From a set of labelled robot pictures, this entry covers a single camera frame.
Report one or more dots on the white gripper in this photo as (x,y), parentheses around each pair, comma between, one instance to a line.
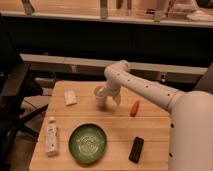
(112,89)

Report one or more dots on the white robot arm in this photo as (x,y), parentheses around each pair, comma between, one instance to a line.
(191,135)

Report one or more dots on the green ceramic bowl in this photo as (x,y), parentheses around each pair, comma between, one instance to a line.
(87,143)

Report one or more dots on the orange carrot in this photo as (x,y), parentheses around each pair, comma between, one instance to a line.
(134,108)

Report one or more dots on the black phone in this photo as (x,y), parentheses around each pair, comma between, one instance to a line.
(136,149)

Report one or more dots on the black office chair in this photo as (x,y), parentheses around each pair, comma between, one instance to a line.
(16,82)

